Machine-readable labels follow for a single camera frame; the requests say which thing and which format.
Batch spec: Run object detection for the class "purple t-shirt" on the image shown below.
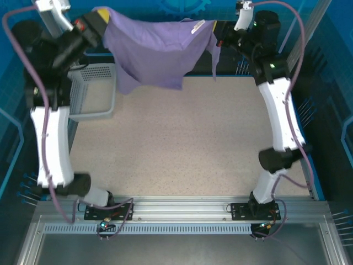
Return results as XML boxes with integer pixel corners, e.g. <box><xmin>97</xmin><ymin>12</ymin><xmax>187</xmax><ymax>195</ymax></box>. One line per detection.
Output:
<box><xmin>92</xmin><ymin>6</ymin><xmax>221</xmax><ymax>96</ymax></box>

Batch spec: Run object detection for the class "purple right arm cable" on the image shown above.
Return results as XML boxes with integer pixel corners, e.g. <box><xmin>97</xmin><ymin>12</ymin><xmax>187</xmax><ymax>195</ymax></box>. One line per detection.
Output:
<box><xmin>248</xmin><ymin>0</ymin><xmax>315</xmax><ymax>190</ymax></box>

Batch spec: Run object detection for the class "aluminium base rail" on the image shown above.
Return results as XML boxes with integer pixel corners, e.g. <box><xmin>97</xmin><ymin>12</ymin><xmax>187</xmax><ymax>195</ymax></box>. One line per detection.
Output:
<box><xmin>35</xmin><ymin>196</ymin><xmax>329</xmax><ymax>221</ymax></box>

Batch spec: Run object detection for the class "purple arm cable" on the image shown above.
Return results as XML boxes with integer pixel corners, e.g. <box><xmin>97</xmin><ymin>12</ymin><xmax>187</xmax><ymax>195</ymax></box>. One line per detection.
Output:
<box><xmin>2</xmin><ymin>4</ymin><xmax>77</xmax><ymax>224</ymax></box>
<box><xmin>248</xmin><ymin>0</ymin><xmax>315</xmax><ymax>190</ymax></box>

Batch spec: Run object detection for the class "grey perforated plastic basket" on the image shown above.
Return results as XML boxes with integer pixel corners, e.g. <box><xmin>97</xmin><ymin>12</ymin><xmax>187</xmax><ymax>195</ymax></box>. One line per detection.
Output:
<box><xmin>67</xmin><ymin>62</ymin><xmax>116</xmax><ymax>122</ymax></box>

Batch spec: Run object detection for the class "slotted grey cable duct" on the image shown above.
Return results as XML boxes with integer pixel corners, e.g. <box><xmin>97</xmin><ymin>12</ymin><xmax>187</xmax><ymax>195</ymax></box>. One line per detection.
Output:
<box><xmin>44</xmin><ymin>224</ymin><xmax>253</xmax><ymax>233</ymax></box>

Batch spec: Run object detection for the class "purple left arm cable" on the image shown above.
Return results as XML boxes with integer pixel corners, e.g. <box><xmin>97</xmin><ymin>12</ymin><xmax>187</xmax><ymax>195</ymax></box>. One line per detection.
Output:
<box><xmin>2</xmin><ymin>4</ymin><xmax>77</xmax><ymax>224</ymax></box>

